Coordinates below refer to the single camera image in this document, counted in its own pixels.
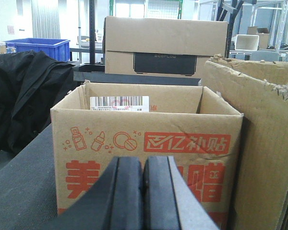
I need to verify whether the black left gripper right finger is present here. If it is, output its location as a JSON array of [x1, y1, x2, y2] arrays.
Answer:
[[144, 156, 218, 230]]

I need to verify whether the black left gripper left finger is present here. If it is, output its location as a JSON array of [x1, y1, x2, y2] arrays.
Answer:
[[47, 157, 144, 230]]

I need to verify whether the large plain cardboard box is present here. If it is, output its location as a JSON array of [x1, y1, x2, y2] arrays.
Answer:
[[202, 55, 288, 230]]

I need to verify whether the black shelf board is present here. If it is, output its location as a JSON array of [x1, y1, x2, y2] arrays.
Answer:
[[72, 64, 201, 86]]

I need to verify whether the open cardboard box red print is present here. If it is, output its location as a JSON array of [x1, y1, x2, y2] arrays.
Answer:
[[50, 82, 242, 221]]

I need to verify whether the black jacket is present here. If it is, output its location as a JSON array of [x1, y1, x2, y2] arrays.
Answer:
[[0, 51, 76, 155]]

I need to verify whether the cardboard box with black device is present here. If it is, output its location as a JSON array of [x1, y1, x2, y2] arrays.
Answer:
[[104, 16, 228, 78]]

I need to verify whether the blue plastic crate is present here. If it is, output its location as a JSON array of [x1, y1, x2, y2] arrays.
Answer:
[[5, 38, 70, 62]]

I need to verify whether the white plastic bin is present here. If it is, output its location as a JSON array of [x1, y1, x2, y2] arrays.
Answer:
[[235, 34, 259, 51]]

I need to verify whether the small distant cardboard box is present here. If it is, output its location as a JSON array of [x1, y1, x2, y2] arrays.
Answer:
[[247, 26, 270, 49]]

